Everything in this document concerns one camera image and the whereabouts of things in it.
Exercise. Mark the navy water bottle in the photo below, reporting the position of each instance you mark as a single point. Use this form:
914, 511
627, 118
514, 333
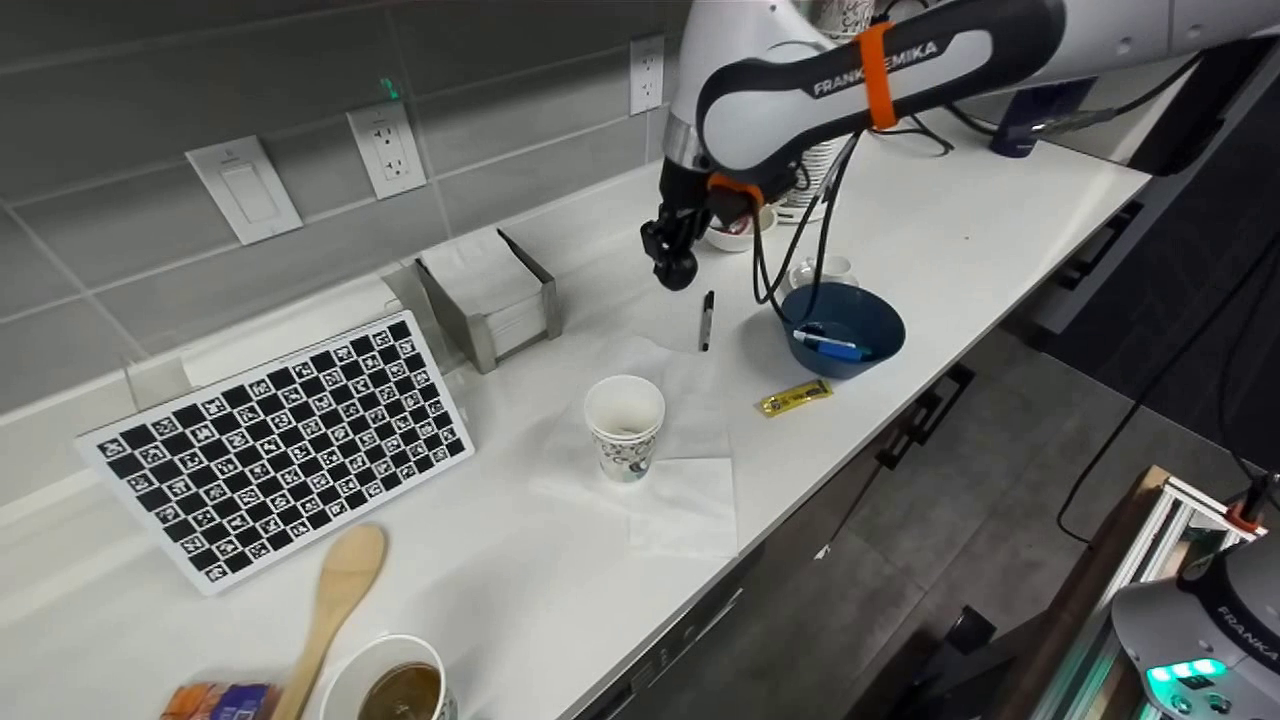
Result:
1030, 127

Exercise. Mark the grey device with green lights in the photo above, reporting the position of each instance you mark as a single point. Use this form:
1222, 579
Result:
1207, 643

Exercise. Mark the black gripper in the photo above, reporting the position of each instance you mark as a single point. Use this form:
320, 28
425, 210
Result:
685, 193

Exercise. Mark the black white calibration checkerboard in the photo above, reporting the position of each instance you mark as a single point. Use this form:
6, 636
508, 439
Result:
283, 444

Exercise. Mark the dark blue bowl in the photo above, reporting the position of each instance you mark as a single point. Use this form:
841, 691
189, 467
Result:
860, 312

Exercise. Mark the yellow packet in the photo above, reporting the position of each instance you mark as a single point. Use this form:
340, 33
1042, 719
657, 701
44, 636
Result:
792, 399

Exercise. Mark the white light switch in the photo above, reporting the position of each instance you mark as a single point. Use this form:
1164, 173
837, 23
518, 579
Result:
240, 191

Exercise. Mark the black marker pen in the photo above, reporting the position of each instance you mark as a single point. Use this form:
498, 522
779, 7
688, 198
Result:
705, 323

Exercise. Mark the white double wall outlet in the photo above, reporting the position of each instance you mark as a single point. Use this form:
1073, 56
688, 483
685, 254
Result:
385, 149

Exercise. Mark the black round lid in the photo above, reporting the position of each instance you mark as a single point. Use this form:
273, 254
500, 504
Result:
674, 275

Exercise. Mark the wooden spoon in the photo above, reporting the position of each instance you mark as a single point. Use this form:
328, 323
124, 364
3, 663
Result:
340, 585

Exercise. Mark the metal napkin dispenser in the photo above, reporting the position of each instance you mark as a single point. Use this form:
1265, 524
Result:
485, 302

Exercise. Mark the blue white pen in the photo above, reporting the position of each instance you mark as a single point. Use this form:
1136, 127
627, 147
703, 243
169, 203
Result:
825, 341

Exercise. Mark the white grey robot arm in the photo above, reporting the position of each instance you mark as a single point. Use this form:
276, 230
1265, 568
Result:
801, 87

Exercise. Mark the orange blue packet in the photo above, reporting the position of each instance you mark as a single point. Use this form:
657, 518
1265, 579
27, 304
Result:
222, 701

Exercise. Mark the wooden frame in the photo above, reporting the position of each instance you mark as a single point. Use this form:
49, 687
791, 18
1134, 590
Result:
1087, 585

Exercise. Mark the narrow white wall outlet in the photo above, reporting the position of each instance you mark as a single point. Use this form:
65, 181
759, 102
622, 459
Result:
646, 72

